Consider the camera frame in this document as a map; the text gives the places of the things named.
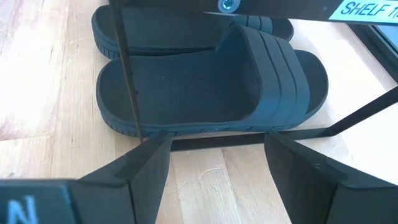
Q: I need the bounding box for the silver shelf screw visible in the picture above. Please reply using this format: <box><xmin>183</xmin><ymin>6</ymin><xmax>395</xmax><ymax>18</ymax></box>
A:
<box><xmin>217</xmin><ymin>0</ymin><xmax>241</xmax><ymax>14</ymax></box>

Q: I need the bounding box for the black foam slide sandal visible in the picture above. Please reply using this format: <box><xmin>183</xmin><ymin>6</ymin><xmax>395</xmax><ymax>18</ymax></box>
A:
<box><xmin>91</xmin><ymin>4</ymin><xmax>295</xmax><ymax>61</ymax></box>
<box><xmin>95</xmin><ymin>24</ymin><xmax>330</xmax><ymax>138</ymax></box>

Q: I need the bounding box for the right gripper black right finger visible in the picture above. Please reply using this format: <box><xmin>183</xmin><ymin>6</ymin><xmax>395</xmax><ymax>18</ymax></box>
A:
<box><xmin>263</xmin><ymin>131</ymin><xmax>398</xmax><ymax>224</ymax></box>

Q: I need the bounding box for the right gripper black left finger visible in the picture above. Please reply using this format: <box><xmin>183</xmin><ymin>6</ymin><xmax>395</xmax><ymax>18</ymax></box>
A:
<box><xmin>70</xmin><ymin>132</ymin><xmax>173</xmax><ymax>224</ymax></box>

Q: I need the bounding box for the wooden shelf with black frame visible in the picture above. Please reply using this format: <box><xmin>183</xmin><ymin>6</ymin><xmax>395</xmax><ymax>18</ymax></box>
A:
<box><xmin>108</xmin><ymin>0</ymin><xmax>398</xmax><ymax>153</ymax></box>

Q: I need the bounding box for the blue shelf label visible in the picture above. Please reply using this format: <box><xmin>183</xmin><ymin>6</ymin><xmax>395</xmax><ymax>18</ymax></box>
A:
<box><xmin>328</xmin><ymin>0</ymin><xmax>398</xmax><ymax>25</ymax></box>

